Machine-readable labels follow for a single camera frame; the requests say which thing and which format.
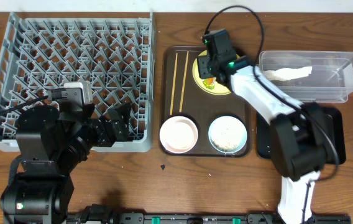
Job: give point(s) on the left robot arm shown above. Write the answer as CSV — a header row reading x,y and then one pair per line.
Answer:
x,y
52,142

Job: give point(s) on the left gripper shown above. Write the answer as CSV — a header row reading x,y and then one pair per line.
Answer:
x,y
109,128

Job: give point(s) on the black waste tray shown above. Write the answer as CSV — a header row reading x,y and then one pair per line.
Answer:
x,y
334,130

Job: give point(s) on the grey dishwasher rack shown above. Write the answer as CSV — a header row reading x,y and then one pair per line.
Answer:
x,y
116,55

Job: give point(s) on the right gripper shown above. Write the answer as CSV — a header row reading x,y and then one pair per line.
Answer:
x,y
201,65

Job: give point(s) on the light blue bowl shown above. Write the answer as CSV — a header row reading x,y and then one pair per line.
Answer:
x,y
227,134

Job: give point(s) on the white napkin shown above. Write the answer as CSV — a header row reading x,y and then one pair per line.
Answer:
x,y
287,74

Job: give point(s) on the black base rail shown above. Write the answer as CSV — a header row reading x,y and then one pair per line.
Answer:
x,y
102,214

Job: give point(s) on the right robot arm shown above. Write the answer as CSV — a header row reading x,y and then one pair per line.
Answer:
x,y
300,146

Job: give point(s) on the yellow plate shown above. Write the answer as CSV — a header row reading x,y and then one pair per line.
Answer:
x,y
219,89

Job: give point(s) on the clear plastic waste bin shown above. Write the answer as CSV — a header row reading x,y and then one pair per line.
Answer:
x,y
331,79

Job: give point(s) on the green orange snack wrapper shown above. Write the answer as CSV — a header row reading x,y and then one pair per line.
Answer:
x,y
209,83

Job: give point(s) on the pink bowl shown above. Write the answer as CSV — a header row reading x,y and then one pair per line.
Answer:
x,y
178,134

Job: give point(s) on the dark brown serving tray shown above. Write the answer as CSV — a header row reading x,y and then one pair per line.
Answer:
x,y
199,106

